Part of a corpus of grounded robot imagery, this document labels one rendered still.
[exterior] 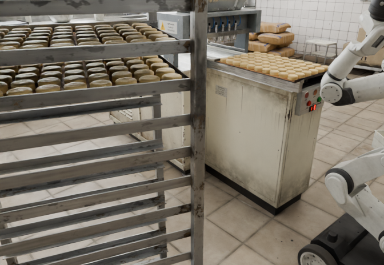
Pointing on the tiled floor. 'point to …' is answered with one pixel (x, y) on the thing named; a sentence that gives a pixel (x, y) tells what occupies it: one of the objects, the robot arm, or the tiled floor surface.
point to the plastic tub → (378, 139)
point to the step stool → (322, 51)
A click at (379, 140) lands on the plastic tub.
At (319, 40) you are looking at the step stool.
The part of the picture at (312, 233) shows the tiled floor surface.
